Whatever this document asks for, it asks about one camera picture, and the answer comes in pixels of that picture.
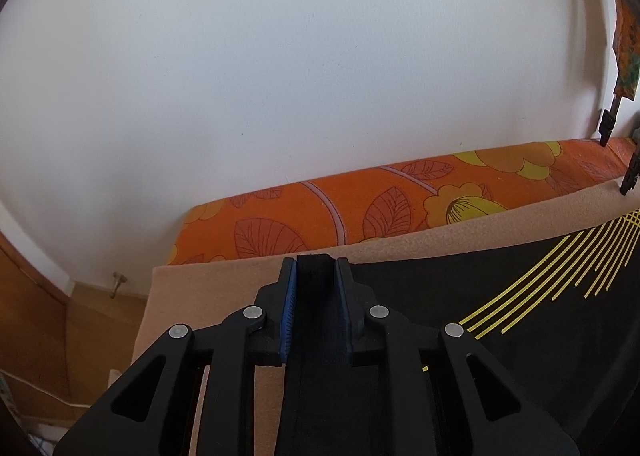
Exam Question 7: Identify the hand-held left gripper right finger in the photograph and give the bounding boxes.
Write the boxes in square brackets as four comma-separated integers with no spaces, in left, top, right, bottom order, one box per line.
[335,256,582,456]

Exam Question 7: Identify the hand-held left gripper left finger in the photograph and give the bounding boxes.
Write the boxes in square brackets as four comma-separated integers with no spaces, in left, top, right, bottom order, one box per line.
[53,256,301,456]

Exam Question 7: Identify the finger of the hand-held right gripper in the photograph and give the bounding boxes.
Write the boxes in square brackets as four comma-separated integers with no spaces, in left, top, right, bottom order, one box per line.
[619,138,640,197]
[598,90,622,147]

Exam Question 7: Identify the black pants with yellow stripes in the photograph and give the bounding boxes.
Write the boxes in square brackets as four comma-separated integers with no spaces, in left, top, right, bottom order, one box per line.
[274,208,640,456]

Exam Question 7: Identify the colourful patterned cloth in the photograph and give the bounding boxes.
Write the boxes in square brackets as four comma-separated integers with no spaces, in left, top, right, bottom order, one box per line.
[613,0,640,102]

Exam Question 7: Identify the orange floral bed sheet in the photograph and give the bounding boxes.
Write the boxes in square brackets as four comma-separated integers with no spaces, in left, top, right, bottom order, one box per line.
[167,136,640,267]

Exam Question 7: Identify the peach fleece blanket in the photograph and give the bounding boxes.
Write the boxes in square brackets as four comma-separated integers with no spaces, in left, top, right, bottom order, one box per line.
[132,175,640,456]

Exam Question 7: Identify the wooden door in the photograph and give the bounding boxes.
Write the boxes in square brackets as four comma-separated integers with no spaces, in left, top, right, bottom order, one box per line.
[0,230,77,412]

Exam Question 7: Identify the white cable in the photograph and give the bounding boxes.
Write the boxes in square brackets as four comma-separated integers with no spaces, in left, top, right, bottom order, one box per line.
[15,383,88,411]

